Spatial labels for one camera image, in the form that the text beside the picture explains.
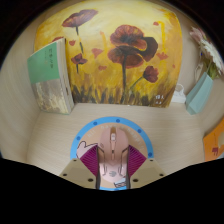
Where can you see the round cartoon mouse pad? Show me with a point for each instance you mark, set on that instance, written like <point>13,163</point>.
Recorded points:
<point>100,125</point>

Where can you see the yellow poppy flower painting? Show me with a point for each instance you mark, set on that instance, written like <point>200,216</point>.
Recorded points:
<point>106,80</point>

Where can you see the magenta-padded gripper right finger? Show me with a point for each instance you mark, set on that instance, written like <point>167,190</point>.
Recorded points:
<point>148,171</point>

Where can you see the green and beige book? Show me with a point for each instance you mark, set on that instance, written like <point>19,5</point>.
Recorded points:
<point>48,78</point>

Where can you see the small white charger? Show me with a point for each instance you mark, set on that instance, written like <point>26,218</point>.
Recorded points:
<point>178,96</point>

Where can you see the pale teal faceted vase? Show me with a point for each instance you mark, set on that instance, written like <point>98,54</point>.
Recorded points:
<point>199,95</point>

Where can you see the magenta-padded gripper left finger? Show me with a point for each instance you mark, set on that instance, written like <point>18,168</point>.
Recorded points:
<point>75,171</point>

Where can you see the pink computer mouse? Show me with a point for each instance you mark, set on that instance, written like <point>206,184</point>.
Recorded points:
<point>112,156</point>

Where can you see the pink and white flower bouquet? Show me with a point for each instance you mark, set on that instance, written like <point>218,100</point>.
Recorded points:
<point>211,55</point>

